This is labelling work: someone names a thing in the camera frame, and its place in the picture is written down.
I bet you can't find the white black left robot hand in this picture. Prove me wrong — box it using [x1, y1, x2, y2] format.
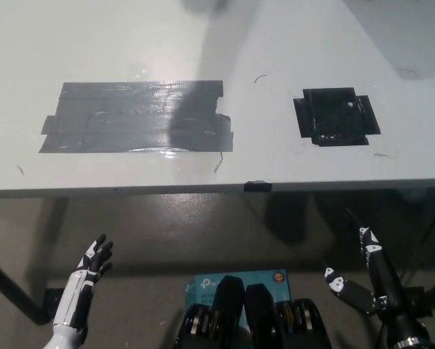
[52, 233, 114, 331]

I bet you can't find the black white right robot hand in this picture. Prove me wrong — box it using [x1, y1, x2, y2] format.
[322, 208, 428, 342]

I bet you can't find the black table foot plate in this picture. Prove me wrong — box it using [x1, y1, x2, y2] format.
[401, 286, 434, 318]
[41, 286, 65, 323]

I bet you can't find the teal router box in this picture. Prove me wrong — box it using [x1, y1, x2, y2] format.
[183, 268, 293, 318]

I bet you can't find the small black tape strip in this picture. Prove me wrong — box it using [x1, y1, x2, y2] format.
[244, 179, 273, 193]

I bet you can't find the black tape square patch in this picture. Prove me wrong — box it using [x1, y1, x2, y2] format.
[292, 87, 381, 148]

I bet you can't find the grey duct tape patch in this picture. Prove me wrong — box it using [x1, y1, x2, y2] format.
[38, 80, 235, 154]

